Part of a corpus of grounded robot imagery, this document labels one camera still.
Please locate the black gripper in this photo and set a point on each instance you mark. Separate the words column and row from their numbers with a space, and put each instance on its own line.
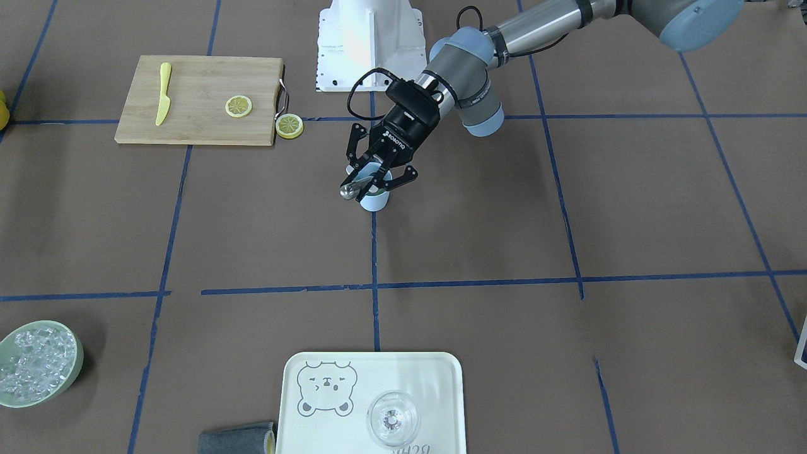
column 397, row 140

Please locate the metal stirring stick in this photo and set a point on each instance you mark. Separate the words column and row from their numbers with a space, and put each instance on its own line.
column 362, row 179

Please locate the yellow lemon half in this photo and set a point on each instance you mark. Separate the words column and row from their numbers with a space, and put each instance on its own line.
column 289, row 126

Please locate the yellow lemon slice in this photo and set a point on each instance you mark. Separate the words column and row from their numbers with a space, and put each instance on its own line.
column 238, row 106

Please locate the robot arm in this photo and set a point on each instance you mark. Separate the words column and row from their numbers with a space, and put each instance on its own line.
column 456, row 77

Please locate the light blue plastic cup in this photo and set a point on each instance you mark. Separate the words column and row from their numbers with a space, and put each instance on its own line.
column 374, row 203

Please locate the wooden cutting board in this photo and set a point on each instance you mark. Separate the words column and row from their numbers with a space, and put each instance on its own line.
column 199, row 87

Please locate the yellow plastic knife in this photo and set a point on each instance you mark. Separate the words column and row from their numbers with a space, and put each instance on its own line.
column 164, row 99

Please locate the cream bear tray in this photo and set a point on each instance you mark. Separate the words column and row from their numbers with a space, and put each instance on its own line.
column 325, row 397

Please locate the clear wine glass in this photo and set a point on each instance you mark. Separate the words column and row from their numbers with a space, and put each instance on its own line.
column 393, row 420

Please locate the green bowl of ice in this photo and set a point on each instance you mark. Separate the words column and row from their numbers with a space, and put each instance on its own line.
column 39, row 361

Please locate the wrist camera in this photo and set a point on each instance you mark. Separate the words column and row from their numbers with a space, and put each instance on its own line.
column 412, row 103

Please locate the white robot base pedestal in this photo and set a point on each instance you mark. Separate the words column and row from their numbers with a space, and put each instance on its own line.
column 358, row 36

